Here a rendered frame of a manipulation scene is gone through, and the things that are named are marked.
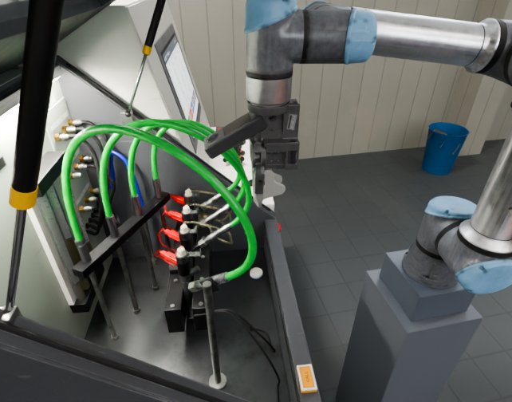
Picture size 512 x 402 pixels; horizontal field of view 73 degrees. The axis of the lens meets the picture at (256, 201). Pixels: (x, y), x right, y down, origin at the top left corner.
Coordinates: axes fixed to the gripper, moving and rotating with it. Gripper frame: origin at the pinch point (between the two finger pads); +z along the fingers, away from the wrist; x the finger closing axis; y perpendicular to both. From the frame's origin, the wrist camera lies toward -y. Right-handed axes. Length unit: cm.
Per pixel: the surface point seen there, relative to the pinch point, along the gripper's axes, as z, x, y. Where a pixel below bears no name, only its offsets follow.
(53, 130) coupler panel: -8.1, 21.0, -43.8
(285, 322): 28.5, -7.7, 6.1
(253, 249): -0.9, -15.2, -2.0
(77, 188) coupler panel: 9, 23, -44
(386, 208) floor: 123, 163, 123
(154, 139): -17.6, -9.0, -15.8
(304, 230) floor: 123, 142, 50
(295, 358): 28.5, -16.6, 6.6
